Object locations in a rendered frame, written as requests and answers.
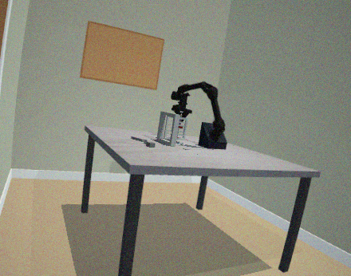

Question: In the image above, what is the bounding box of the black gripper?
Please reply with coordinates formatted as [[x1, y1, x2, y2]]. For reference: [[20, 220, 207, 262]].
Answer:
[[172, 101, 192, 118]]

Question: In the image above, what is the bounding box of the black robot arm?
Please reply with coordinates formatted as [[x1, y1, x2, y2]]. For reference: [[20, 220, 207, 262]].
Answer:
[[171, 82, 226, 140]]

